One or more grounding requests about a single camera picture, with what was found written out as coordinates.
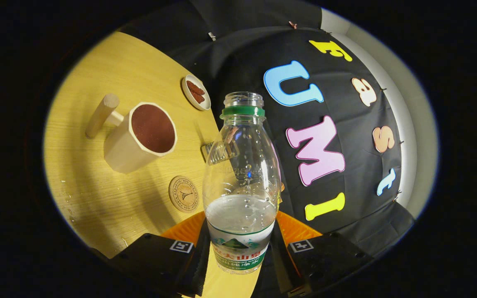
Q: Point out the wooden table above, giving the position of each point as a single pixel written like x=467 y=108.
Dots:
x=97 y=194

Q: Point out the round cork coaster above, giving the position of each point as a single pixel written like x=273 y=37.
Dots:
x=184 y=193

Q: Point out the pink clothespin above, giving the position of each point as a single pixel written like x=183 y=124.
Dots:
x=292 y=25

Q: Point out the silver metal clip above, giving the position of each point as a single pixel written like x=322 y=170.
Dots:
x=212 y=36

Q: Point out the red-brown food piece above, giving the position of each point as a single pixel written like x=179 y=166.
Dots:
x=198 y=97
x=195 y=87

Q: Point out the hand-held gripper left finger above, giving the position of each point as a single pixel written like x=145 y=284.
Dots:
x=199 y=269

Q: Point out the small white plate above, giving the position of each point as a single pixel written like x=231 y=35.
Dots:
x=203 y=105

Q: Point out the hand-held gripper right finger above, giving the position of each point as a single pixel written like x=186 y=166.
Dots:
x=280 y=265

